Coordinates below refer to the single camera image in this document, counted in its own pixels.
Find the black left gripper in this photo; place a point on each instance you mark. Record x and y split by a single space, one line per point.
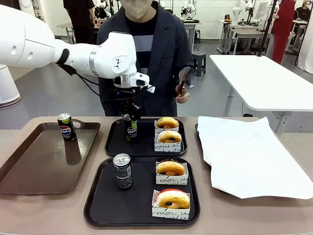
127 98

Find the black pepsi can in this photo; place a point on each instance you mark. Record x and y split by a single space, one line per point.
66 128
130 133

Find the black silver text can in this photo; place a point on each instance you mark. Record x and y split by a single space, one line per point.
123 173

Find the dark perforated serving tongs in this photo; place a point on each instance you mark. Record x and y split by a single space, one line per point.
183 76

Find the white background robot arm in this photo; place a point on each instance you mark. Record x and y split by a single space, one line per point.
236 12
189 8

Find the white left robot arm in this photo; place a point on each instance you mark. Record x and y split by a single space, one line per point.
73 56

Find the person left hand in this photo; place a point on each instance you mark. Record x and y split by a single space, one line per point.
183 98

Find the black square tray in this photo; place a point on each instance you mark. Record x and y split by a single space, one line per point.
110 205
146 148

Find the person in dark blazer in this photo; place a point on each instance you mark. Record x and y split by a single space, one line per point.
166 61

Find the grey plastic stool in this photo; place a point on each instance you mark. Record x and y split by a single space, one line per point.
199 63

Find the red glazed donut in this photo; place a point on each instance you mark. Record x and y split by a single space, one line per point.
172 199

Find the beige face mask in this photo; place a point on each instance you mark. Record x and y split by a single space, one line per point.
137 9

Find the person in black clothes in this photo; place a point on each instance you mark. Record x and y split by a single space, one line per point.
78 22

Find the red-glazed donut in box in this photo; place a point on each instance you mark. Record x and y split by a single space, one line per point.
170 214

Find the wooden background table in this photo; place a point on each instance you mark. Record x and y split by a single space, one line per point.
67 27

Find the white paper sheet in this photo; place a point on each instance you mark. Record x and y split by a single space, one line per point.
244 159

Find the large white table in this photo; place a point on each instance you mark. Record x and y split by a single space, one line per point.
264 80

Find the grey background workbench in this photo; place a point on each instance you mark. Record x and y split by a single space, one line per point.
244 31

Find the black tripod pole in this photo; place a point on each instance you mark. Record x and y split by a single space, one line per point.
267 27

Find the person in red apron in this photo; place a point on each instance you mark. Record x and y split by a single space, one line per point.
282 29

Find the seated person in black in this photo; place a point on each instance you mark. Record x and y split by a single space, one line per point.
303 13

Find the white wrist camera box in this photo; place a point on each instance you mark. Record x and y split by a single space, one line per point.
141 82

